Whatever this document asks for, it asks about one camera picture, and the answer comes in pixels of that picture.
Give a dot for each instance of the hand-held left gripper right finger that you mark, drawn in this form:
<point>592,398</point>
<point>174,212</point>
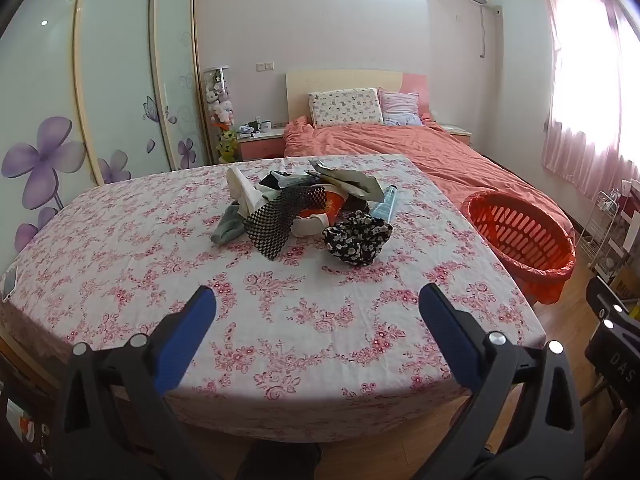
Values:
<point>447,332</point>

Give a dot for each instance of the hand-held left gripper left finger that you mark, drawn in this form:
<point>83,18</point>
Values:
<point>192,327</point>

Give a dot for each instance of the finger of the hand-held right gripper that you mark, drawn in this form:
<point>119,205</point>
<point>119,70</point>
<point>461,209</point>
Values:
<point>611,305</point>

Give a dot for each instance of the pale grey-green cloth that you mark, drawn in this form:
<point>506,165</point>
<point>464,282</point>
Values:
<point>229,225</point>

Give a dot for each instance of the orange plastic basket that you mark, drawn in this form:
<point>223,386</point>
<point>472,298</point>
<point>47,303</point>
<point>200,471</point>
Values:
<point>520,232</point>

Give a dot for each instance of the black floral cloth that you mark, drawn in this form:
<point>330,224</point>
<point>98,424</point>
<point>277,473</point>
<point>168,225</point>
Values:
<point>357,237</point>

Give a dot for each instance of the black mesh fabric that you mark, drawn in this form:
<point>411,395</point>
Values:
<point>272,220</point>

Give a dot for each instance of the blue tube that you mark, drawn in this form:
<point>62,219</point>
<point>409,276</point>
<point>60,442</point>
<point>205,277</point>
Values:
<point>385,204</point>

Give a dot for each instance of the white paper bowl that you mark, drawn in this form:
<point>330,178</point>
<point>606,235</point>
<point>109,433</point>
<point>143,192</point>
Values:
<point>310,226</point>

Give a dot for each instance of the black and white cloth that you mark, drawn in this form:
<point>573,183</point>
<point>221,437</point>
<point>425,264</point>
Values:
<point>280,180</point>

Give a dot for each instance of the olive grey garment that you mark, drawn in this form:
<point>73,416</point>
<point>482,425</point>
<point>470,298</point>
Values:
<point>350,180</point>

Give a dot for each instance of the cardboard box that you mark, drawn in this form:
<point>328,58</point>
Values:
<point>629,285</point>

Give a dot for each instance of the pink floral tablecloth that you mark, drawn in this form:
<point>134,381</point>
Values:
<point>150,240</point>

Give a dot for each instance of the bed with coral bedspread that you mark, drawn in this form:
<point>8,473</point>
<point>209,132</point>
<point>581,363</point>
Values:
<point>425,155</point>

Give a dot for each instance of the smartphone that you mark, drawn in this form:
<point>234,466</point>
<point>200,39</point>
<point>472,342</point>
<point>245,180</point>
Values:
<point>8,285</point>

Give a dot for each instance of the pink curtain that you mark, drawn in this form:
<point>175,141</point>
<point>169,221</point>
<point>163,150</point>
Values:
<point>585,110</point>

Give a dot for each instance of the pink striped pillow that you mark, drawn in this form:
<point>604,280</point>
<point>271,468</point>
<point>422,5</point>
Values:
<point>400,107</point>

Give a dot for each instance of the floral pillow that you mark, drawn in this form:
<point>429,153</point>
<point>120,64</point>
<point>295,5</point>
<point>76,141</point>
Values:
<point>345,106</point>

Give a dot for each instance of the wardrobe with purple flowers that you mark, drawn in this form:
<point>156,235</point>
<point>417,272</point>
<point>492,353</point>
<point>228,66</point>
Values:
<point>110,85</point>

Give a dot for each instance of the wooden headboard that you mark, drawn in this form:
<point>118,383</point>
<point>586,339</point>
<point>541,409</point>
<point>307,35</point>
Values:
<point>340,80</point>

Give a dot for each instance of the air conditioner pipe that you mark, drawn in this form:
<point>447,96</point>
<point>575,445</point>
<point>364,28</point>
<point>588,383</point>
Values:
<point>484,30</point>

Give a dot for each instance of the wall outlet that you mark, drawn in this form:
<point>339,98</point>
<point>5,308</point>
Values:
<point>265,66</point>

